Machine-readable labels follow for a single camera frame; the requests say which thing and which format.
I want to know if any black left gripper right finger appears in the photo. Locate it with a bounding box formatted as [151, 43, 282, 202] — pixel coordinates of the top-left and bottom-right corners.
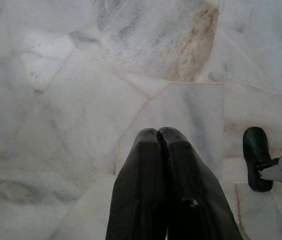
[158, 126, 245, 240]

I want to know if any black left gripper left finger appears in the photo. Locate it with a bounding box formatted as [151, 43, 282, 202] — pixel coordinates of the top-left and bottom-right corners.
[105, 127, 169, 240]

